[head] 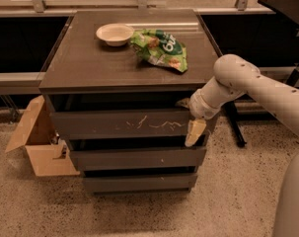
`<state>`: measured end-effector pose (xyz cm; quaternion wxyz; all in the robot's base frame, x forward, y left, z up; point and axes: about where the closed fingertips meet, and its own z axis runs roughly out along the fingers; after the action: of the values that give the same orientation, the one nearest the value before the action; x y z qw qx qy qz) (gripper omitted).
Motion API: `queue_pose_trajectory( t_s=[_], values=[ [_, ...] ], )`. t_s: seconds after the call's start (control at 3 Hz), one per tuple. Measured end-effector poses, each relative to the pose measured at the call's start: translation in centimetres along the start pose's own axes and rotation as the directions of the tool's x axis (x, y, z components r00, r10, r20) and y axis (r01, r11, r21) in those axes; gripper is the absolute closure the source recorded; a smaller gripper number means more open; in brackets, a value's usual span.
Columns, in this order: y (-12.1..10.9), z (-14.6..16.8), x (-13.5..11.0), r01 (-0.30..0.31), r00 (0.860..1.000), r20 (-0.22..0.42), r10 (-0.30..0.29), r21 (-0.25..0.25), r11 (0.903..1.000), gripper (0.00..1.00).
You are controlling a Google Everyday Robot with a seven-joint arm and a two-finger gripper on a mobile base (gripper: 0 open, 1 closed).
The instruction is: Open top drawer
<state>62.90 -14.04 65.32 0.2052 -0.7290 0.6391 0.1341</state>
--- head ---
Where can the open cardboard box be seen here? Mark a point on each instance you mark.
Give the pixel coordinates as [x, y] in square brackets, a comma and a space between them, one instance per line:
[48, 153]

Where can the black table with leg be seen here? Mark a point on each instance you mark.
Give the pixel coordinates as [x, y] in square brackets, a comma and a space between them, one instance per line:
[287, 7]

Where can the grey bottom drawer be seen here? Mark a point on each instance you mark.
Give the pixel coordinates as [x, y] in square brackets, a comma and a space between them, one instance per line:
[140, 183]

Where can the dark grey drawer cabinet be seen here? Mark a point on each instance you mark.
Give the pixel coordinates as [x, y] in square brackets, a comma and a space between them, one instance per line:
[87, 75]

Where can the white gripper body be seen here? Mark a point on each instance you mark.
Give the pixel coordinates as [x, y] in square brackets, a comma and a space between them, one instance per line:
[197, 107]

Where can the white bowl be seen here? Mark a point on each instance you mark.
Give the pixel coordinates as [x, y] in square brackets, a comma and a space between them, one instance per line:
[115, 34]

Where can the metal window rail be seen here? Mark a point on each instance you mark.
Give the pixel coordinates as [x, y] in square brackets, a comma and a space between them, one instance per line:
[27, 82]

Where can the grey drawer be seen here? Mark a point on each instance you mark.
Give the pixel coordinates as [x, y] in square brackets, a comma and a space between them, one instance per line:
[137, 159]
[121, 123]
[140, 183]

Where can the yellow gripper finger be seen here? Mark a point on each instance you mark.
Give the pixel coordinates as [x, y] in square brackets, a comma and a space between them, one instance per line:
[195, 129]
[183, 103]

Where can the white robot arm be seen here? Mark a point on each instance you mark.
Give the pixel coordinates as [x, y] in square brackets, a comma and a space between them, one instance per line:
[286, 222]

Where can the grey middle drawer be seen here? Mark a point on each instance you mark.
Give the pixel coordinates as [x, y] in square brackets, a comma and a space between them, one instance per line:
[137, 159]

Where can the grey top drawer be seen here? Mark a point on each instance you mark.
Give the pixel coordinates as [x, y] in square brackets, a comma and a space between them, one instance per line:
[121, 123]

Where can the green chip bag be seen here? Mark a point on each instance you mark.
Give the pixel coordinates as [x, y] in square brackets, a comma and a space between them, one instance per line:
[160, 49]

